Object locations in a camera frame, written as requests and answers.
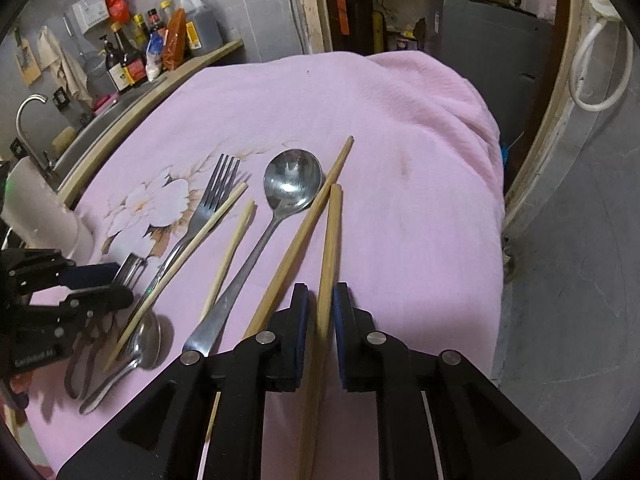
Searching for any beige hanging towel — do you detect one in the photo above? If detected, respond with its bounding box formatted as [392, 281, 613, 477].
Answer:
[37, 26, 93, 105]

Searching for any small silver spoon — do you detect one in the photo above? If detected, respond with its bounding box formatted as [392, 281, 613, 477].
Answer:
[78, 311, 162, 415]

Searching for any white utensil holder basket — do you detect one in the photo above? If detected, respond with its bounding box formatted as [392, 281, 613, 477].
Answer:
[1, 157, 94, 266]

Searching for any brown wooden chopstick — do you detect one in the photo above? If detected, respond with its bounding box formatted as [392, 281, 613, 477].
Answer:
[296, 184, 343, 479]
[243, 136, 355, 339]

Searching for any wooden door frame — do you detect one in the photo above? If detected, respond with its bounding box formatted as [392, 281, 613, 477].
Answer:
[292, 0, 601, 281]

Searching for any silver fork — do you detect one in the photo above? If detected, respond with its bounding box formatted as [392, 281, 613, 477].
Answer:
[136, 155, 240, 307]

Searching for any white hose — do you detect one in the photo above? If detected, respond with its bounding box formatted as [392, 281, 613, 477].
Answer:
[568, 0, 636, 113]

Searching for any chrome sink faucet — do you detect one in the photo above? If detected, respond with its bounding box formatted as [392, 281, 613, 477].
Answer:
[15, 93, 54, 176]

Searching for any large silver spoon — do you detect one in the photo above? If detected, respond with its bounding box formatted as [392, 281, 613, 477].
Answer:
[182, 148, 324, 356]

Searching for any dark wine bottle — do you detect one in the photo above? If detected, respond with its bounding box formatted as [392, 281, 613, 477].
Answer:
[100, 35, 130, 94]

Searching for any soy sauce bottle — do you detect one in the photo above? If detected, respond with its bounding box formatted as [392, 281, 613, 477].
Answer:
[111, 22, 148, 87]

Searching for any person left hand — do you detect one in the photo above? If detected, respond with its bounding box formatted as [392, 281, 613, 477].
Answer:
[2, 372, 34, 411]

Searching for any stainless steel sink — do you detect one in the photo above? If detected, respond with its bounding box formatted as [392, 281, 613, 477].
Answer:
[52, 79, 170, 179]

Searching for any light bamboo chopstick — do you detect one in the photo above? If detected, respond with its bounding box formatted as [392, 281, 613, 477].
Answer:
[198, 200, 256, 474]
[102, 181, 250, 373]

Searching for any pink floral cloth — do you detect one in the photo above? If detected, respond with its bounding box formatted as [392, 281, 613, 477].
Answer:
[27, 52, 504, 479]

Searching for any grey cabinet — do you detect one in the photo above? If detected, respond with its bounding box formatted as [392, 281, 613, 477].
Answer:
[434, 0, 554, 151]

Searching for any red plastic bag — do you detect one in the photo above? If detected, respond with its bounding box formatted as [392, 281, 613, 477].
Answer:
[105, 0, 130, 24]

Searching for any orange sauce pouch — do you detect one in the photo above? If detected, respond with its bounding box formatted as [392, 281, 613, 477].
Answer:
[162, 8, 186, 70]

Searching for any wooden cutting board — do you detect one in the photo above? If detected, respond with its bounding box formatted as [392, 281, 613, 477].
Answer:
[13, 27, 41, 87]

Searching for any white wall box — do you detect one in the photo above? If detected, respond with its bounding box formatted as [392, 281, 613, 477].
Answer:
[72, 0, 110, 34]

